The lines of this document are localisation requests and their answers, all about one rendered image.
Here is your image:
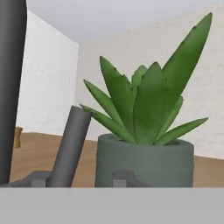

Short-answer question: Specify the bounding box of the dark grey tap spout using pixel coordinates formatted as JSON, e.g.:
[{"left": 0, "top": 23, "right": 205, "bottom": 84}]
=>
[{"left": 0, "top": 0, "right": 28, "bottom": 186}]

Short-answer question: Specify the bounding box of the tan sponge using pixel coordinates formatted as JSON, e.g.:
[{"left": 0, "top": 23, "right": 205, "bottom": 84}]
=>
[{"left": 13, "top": 126, "right": 24, "bottom": 149}]

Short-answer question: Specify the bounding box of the green plant in grey pot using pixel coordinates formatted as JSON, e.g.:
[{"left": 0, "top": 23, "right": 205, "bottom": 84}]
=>
[{"left": 79, "top": 11, "right": 214, "bottom": 188}]

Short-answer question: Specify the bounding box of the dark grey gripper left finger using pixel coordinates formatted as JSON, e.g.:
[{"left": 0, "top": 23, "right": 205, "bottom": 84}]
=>
[{"left": 0, "top": 170, "right": 53, "bottom": 188}]

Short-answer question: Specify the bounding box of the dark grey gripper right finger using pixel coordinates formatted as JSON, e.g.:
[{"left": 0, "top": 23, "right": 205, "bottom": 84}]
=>
[{"left": 112, "top": 170, "right": 152, "bottom": 188}]

